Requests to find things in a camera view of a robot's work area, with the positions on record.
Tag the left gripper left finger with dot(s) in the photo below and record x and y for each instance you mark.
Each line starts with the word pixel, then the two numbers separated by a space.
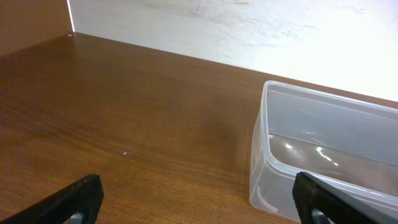
pixel 79 202

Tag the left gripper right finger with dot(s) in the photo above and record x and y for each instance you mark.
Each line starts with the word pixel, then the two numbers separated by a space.
pixel 318 202

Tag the clear plastic container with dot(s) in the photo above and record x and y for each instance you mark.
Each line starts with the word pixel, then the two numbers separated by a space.
pixel 347 143

